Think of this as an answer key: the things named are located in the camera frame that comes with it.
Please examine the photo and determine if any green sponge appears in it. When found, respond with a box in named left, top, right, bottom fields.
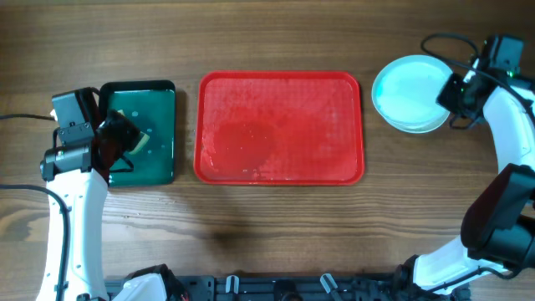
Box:
left=111, top=111, right=150, bottom=155

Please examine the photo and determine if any light blue plate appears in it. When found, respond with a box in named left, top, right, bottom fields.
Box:
left=371, top=55, right=452, bottom=125

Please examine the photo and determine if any white plate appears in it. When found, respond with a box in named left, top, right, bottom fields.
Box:
left=385, top=113, right=450, bottom=134

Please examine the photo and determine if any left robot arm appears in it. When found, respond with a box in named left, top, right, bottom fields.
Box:
left=38, top=110, right=145, bottom=300

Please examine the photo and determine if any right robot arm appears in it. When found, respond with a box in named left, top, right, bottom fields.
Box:
left=390, top=79, right=534, bottom=300

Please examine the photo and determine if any black tray with green water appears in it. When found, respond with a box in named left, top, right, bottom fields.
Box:
left=99, top=80, right=176, bottom=187

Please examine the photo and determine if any red plastic tray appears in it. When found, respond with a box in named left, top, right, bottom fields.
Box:
left=193, top=70, right=365, bottom=186

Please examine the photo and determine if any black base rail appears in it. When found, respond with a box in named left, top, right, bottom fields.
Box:
left=104, top=263, right=471, bottom=301

